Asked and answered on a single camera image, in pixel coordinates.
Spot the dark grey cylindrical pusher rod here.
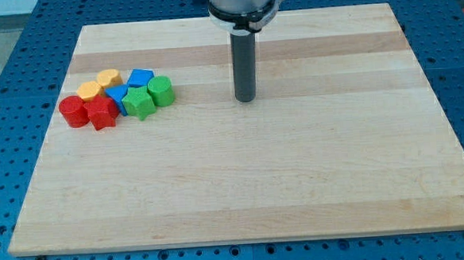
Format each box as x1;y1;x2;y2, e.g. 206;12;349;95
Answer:
230;33;257;103

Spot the yellow heart block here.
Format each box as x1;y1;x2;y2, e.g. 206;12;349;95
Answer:
96;68;123;89

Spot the green cylinder block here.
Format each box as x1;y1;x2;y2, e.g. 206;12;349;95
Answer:
147;76;176;107

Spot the blue cube block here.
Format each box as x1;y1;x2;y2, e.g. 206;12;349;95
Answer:
127;69;154;87

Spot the green star block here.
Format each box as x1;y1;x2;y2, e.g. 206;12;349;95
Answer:
122;86;157;121

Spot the blue triangle block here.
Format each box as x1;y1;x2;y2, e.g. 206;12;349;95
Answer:
105;84;129;117

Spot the light wooden board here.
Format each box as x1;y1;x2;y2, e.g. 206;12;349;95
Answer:
8;3;464;257

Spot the red star block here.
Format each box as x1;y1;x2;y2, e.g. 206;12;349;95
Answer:
83;95;120;130

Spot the yellow hexagon block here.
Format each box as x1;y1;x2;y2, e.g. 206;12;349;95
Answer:
76;81;104;103

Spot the red cylinder block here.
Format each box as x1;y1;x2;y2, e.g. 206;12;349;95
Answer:
58;95;90;128

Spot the blue perforated metal base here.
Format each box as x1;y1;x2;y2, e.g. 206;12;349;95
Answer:
0;0;464;260

